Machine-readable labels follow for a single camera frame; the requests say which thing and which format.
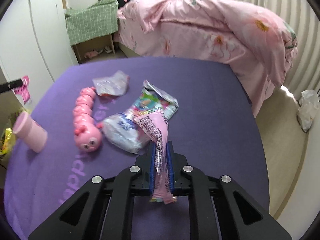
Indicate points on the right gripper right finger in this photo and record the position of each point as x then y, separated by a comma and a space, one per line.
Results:
219, 208

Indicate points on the bed with pink sheet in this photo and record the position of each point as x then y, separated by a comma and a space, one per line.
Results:
187, 42

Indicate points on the pink lidded cup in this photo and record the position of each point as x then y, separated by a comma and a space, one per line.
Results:
27, 129

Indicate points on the wooden bedside shelf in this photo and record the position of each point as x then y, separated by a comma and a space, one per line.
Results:
97, 43

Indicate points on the clear plastic wrapper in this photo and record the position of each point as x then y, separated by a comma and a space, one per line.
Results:
115, 85

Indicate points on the pink cartoon lollipop wrapper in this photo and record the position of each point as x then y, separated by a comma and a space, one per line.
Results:
23, 90

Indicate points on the yellow trash bag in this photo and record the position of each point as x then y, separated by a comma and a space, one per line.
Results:
8, 139

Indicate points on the green checked cloth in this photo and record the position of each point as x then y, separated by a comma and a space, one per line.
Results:
100, 19

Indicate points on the colourful candy bag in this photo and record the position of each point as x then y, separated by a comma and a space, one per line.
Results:
132, 129

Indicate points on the pink stick wrapper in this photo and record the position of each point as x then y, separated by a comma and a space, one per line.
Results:
157, 149

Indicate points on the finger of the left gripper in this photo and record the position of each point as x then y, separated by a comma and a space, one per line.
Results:
8, 86

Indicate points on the pink caterpillar toy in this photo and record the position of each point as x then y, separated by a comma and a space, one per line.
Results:
87, 134

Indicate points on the pink slipper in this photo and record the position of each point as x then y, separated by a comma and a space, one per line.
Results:
92, 54

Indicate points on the small sneaker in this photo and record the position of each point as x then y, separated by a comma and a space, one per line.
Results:
108, 50

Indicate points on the white plastic bag on floor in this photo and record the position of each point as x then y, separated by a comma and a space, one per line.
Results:
309, 105

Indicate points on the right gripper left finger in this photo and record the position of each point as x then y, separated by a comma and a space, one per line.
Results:
102, 208

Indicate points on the pink floral duvet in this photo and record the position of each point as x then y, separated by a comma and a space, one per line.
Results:
225, 30

